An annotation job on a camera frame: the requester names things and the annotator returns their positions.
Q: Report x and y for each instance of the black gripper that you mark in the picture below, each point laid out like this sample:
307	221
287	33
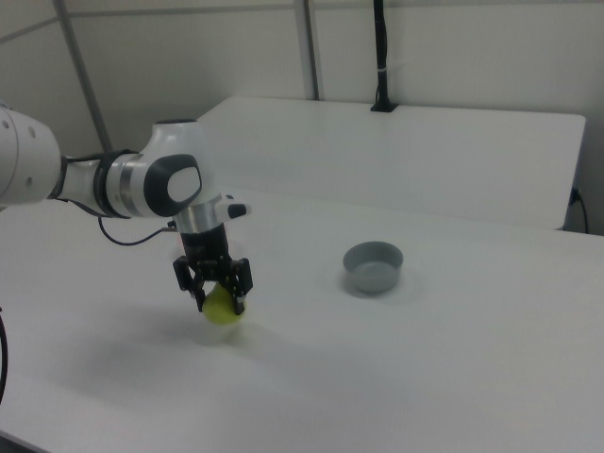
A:
207	247

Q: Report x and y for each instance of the yellow-green ball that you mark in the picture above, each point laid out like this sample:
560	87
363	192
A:
219	309

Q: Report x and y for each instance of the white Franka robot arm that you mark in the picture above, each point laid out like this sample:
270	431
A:
141	184

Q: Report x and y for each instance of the grey bowl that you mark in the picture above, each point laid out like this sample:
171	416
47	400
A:
373	271

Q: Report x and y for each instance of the grey corner partition post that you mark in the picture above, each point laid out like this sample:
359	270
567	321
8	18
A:
82	71

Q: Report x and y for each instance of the black camera pole with clamp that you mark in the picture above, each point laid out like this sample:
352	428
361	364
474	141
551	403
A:
381	56

